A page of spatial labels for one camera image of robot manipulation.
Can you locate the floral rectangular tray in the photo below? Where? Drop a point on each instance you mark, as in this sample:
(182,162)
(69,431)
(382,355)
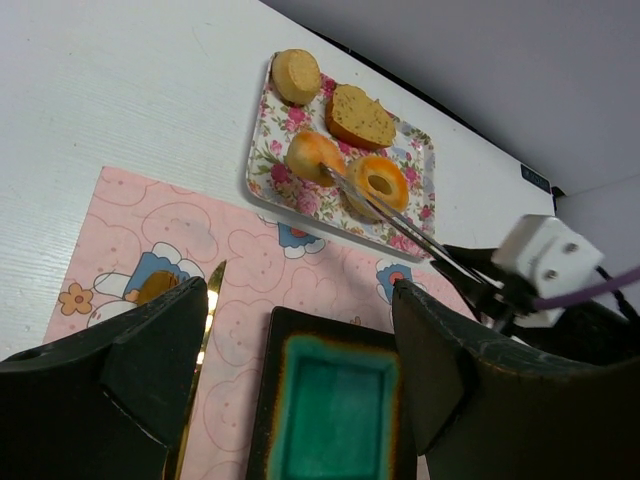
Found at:
(269,180)

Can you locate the small round muffin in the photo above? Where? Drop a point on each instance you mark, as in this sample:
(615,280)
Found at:
(296,76)

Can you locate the brown bread slice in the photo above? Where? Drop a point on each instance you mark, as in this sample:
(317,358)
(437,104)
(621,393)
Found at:
(352,117)

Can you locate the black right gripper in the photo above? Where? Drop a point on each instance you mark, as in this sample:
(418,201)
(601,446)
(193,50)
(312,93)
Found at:
(586,332)

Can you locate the round orange bun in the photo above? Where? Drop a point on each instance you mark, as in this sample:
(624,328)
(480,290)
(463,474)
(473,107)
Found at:
(308,151)

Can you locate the gold knife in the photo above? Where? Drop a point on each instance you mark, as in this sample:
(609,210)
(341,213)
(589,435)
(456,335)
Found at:
(173,465)

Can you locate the glazed ring doughnut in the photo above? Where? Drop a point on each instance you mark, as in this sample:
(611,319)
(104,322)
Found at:
(380,177)

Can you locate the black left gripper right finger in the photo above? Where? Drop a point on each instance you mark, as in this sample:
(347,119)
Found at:
(483,406)

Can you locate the steel tongs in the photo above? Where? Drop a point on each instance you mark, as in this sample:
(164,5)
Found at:
(399,222)

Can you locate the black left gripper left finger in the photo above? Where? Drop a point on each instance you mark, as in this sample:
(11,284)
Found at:
(107,402)

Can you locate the square teal black plate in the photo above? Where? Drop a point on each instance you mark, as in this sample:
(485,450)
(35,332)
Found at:
(331,403)

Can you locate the pink cartoon placemat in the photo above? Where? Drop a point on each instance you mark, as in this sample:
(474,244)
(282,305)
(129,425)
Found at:
(136,227)

